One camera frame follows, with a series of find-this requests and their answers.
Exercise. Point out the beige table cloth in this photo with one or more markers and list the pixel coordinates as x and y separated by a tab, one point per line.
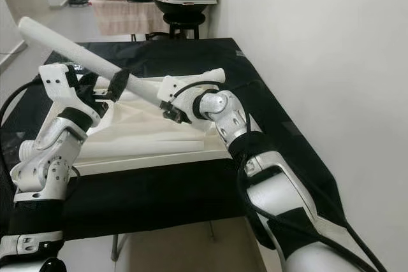
124	18

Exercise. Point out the white plastic table top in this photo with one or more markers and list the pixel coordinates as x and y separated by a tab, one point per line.
153	128

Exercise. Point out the black round floor object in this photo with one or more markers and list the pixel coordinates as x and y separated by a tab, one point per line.
80	2

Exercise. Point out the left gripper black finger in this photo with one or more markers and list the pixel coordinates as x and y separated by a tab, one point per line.
118	85

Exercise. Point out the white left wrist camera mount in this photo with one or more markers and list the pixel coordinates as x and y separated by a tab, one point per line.
60	84

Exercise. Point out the grey metal table leg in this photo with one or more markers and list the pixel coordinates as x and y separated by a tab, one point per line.
116	248

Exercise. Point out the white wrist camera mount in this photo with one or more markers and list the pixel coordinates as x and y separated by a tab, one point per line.
60	84
171	87

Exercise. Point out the black round stool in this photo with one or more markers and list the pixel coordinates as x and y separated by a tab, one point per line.
183	27

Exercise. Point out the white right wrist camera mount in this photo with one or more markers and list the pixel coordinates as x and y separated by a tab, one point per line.
171	87

